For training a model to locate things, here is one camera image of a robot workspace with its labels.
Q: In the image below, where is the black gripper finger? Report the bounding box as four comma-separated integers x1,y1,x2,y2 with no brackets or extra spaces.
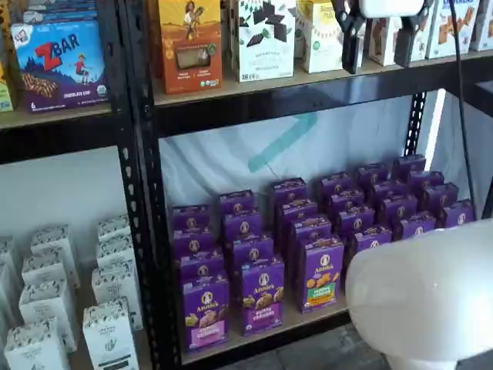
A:
330,0,367,75
393,0,434,69

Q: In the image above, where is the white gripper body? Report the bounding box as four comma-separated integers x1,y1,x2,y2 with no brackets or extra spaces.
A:
360,0,425,19

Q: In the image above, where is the purple box with pink patch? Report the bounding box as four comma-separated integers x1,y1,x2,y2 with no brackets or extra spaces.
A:
181,269,231,354

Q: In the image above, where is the yellow white Simple Mills box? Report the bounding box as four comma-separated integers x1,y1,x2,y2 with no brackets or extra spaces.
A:
295,0,365,74

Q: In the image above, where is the white mint chocolate box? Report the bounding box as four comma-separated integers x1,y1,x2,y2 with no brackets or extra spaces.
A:
230,0,297,83

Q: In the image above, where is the wooden shelf board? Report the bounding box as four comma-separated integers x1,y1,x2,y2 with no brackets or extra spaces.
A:
180,296,359,365
57,230,155,370
153,49,493,107
0,103,115,130

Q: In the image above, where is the black metal shelf rack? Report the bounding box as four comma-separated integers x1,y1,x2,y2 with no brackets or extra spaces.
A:
119,0,493,370
0,0,163,370

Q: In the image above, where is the orange snack box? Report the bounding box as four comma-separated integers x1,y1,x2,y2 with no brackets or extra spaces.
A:
153,0,223,95

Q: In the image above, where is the purple box with green patch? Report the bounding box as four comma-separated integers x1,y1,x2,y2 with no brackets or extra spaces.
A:
296,235,346,314

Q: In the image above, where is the blue Zbar snack box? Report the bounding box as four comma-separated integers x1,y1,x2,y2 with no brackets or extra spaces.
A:
10,18,109,113

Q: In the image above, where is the blue snack bar box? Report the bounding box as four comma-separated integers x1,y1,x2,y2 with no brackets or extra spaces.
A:
21,0,99,25

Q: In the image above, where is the yellow green snack box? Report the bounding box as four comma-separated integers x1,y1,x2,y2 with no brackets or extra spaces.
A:
0,0,15,113

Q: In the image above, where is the white backdrop with teal stripe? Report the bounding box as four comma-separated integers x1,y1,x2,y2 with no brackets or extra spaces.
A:
159,89,481,220

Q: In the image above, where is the white black patterned carton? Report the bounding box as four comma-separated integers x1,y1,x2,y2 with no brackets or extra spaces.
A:
96,235,136,271
82,296,140,370
4,318,71,370
30,224,80,259
18,281,78,354
91,262,144,331
96,214,132,242
0,237,18,271
21,252,81,290

